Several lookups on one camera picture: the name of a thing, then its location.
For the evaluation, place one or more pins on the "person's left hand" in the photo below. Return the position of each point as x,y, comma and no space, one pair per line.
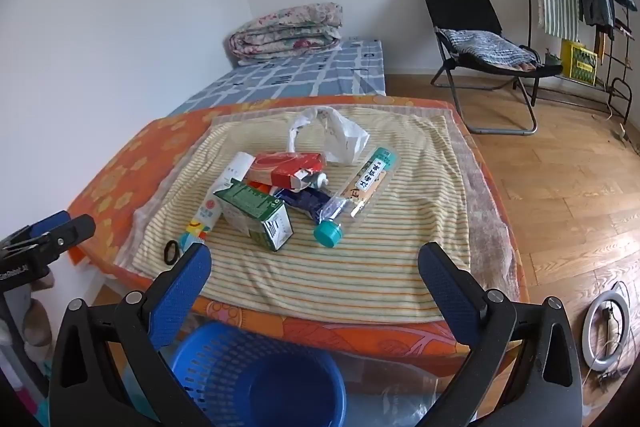
39,322

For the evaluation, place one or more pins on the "folded floral quilt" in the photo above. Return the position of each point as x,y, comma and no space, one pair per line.
285,32

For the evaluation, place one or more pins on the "pale fringed blanket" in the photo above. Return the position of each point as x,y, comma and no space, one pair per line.
492,242

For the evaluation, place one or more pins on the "green drink carton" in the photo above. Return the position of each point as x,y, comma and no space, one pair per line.
250,207

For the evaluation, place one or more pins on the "yellow plastic crate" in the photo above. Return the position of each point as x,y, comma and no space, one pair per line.
580,64

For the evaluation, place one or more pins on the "yellow striped towel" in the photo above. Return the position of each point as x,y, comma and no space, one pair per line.
350,267

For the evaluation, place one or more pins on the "clear bottle with teal cap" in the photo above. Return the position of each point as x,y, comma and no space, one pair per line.
370,179

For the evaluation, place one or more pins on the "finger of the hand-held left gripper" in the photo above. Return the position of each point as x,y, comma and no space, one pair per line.
47,223
75,229

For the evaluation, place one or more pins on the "white squeeze tube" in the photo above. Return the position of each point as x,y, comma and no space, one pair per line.
319,181

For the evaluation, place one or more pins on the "blue striped cushion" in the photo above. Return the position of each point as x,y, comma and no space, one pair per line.
480,44

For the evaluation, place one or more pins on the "black folding chair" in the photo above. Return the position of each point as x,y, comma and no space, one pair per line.
460,4

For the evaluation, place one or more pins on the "red cardboard box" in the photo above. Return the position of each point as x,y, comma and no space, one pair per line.
280,167

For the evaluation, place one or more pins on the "blue plastic basket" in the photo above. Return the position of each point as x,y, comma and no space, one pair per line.
300,387

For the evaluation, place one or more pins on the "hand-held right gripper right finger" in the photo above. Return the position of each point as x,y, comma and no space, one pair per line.
445,287

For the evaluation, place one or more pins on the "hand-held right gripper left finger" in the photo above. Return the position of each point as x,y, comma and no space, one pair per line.
186,287

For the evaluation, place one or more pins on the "orange patterned bed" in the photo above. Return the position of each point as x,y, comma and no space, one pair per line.
125,167

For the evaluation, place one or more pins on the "clear plastic sheet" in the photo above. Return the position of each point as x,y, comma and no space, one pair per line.
400,392

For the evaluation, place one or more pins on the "blue foil wrapper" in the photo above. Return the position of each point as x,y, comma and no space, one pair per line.
305,204

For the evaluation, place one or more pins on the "blue checked mattress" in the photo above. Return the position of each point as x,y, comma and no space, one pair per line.
300,77

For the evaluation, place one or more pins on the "white plastic bag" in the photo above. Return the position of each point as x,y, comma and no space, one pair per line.
345,139

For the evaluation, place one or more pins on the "long white cardboard box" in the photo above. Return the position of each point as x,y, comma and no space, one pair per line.
210,212

